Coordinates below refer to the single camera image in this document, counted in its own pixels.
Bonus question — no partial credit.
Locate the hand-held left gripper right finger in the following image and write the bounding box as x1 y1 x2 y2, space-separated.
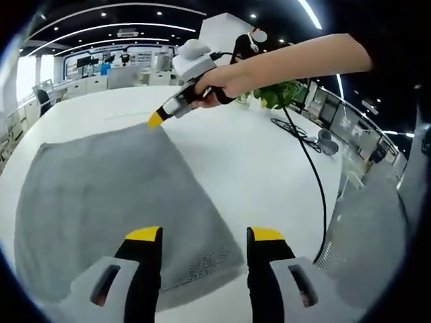
246 226 366 323

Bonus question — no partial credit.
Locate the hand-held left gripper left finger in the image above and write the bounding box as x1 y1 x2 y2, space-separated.
60 225 164 323

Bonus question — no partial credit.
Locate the grey towel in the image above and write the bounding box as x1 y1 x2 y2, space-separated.
13 122 246 312

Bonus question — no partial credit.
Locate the person's right hand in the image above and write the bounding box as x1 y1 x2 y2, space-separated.
193 65 257 109

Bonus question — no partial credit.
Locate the green potted plant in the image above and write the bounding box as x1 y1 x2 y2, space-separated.
235 79 308 111

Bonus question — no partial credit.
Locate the grey mesh office chair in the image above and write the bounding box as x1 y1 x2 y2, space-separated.
312 157 417 314

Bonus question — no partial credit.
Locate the black-backed office chair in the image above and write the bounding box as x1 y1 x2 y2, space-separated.
33 87 55 117

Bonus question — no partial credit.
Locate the grey round object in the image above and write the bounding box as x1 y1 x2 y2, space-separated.
317 129 339 155

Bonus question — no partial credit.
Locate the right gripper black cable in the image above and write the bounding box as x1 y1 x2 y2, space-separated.
210 50 330 266

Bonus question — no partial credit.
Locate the black coiled cable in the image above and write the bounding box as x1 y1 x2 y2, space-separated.
271 116 323 153

